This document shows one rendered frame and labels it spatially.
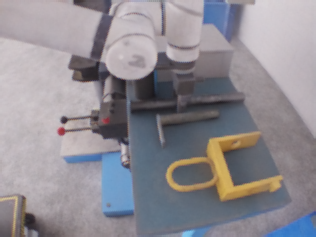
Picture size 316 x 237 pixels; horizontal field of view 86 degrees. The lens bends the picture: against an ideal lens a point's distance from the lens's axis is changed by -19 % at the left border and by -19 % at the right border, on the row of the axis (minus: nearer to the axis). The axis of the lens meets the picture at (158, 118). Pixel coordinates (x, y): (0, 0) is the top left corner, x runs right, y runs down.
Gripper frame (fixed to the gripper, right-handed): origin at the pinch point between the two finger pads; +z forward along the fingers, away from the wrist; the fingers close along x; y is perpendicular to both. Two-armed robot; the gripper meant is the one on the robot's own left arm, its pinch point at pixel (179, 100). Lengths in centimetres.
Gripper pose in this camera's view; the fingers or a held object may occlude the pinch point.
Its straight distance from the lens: 67.5
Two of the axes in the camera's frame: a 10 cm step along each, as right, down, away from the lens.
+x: -1.3, -7.4, 6.6
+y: 9.9, -1.0, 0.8
